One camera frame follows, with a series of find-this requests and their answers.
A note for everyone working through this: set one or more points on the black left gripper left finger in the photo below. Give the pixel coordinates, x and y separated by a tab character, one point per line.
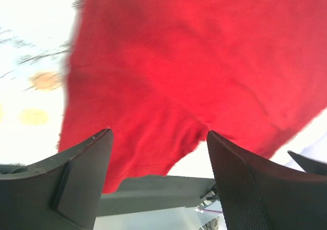
60	192

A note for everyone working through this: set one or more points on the red t shirt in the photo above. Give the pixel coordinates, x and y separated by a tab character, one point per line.
162	73

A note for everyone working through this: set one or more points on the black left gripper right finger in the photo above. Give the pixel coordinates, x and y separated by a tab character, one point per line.
256	193

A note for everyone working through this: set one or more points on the floral tablecloth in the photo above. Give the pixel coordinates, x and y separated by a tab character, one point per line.
36	41

